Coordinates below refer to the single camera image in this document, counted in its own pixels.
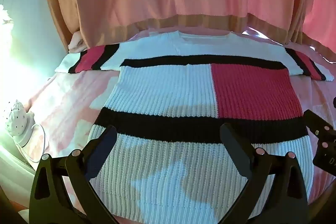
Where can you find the pink patterned bed sheet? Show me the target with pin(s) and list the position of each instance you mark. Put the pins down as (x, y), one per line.
(65, 98)

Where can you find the white cloth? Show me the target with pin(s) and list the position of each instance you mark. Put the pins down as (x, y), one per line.
(76, 43)

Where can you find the white dotted object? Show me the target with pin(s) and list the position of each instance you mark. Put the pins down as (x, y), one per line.
(17, 119)

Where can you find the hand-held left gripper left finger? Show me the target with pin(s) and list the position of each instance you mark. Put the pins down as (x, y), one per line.
(101, 153)

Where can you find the white red black knit sweater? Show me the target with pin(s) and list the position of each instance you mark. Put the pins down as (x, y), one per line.
(162, 87)

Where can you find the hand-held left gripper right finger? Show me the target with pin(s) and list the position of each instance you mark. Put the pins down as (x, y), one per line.
(233, 145)

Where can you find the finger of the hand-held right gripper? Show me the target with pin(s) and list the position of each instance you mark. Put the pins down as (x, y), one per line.
(326, 154)
(316, 123)

